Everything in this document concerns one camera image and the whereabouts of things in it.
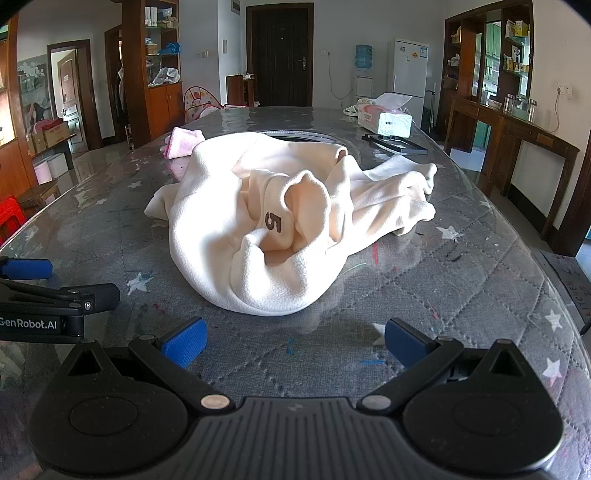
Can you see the glass jar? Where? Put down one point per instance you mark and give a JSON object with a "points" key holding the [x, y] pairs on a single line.
{"points": [[521, 104], [532, 110], [508, 103]]}

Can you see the red white floral bag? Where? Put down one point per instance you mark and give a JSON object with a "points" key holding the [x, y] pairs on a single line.
{"points": [[198, 99]]}

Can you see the small wooden stool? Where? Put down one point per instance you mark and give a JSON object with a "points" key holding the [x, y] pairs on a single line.
{"points": [[39, 191]]}

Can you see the brown interior door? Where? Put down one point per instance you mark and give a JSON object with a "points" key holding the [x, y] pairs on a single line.
{"points": [[69, 87]]}

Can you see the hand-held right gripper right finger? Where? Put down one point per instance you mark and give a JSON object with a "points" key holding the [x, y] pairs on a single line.
{"points": [[406, 344]]}

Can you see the white refrigerator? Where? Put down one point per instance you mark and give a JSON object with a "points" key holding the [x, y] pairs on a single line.
{"points": [[406, 69]]}

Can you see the white water dispenser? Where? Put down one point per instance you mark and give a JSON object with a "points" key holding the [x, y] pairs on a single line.
{"points": [[364, 85]]}

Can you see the pink storage box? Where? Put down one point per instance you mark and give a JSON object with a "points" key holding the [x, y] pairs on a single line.
{"points": [[42, 173]]}

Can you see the wooden shelf cabinet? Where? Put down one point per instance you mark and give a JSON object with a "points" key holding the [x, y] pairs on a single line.
{"points": [[161, 108]]}

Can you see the wooden side table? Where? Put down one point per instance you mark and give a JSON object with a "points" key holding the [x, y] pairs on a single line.
{"points": [[508, 121]]}

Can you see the dark wooden door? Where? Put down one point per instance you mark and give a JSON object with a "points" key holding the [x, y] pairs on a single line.
{"points": [[279, 60]]}

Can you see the small wooden cabinet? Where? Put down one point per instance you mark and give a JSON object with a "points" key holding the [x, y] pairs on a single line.
{"points": [[235, 90]]}

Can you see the blue plastic bag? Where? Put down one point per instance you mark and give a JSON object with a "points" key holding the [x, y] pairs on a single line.
{"points": [[170, 48]]}

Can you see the pink white tissue box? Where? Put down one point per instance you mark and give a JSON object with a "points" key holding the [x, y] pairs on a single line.
{"points": [[388, 122]]}

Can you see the small pink cloth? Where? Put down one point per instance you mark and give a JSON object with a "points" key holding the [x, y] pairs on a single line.
{"points": [[184, 142]]}

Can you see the white storage box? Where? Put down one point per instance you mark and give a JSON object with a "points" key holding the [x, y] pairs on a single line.
{"points": [[57, 166]]}

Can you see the white plastic bag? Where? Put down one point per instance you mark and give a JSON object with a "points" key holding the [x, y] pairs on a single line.
{"points": [[166, 76]]}

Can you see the mop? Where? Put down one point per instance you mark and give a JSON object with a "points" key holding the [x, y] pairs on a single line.
{"points": [[432, 108]]}

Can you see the red plastic stool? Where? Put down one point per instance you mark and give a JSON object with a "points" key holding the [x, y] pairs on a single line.
{"points": [[9, 217]]}

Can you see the blue water bottle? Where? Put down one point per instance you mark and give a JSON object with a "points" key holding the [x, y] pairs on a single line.
{"points": [[364, 56]]}

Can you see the dark wooden door frame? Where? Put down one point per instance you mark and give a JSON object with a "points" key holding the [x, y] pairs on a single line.
{"points": [[579, 207]]}

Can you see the round black hotplate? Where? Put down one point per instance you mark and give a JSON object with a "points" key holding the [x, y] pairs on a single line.
{"points": [[300, 136]]}

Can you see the wooden display cabinet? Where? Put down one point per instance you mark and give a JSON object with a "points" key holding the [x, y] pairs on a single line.
{"points": [[466, 60]]}

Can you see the white wall socket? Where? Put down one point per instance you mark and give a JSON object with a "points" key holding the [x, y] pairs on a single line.
{"points": [[565, 91]]}

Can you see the wall painting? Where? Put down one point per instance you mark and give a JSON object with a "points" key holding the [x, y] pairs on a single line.
{"points": [[32, 78]]}

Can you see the cardboard box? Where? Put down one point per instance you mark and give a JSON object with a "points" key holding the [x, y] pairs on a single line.
{"points": [[57, 134]]}

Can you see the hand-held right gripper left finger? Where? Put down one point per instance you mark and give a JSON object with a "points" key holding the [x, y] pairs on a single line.
{"points": [[184, 342]]}

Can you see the cream fleece garment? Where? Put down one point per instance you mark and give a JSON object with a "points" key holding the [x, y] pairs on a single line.
{"points": [[207, 230]]}

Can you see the printed white bag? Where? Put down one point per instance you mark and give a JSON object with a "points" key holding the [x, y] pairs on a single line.
{"points": [[358, 107]]}

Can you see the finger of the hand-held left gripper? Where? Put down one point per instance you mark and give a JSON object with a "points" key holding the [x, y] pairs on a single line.
{"points": [[32, 269], [99, 295]]}

